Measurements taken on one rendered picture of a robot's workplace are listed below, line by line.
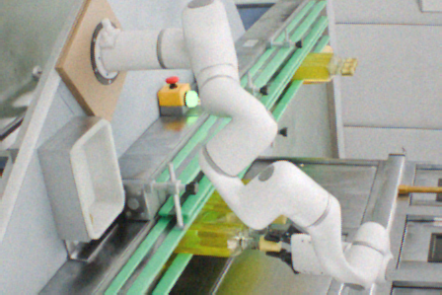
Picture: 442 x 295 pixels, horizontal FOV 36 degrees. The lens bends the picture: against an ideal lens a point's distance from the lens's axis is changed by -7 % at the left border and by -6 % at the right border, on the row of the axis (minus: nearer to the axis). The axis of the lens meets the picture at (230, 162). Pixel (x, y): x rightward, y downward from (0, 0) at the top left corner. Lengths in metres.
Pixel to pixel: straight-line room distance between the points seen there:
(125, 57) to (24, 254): 0.50
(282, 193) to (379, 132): 6.76
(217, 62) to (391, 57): 6.32
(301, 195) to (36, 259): 0.57
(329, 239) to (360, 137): 6.75
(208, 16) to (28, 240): 0.59
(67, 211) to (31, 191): 0.10
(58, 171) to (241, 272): 0.56
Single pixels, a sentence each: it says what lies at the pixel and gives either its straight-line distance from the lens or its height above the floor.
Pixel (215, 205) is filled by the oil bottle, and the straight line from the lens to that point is 1.79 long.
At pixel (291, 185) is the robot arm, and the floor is 1.28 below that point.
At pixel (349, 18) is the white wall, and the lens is 7.66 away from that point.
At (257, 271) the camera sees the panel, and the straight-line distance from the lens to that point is 1.80.
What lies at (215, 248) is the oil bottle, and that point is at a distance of 1.69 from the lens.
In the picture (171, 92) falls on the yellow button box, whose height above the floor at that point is 0.80.
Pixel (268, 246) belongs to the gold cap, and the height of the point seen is 1.16.
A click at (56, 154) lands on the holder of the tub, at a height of 0.80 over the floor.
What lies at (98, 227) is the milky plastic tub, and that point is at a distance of 1.59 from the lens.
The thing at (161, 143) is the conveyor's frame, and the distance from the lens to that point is 1.86.
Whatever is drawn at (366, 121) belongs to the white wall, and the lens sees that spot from 8.03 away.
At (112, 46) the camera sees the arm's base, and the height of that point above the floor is 0.82.
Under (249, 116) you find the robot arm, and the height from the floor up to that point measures 1.20.
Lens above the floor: 1.61
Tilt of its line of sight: 19 degrees down
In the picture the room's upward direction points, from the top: 92 degrees clockwise
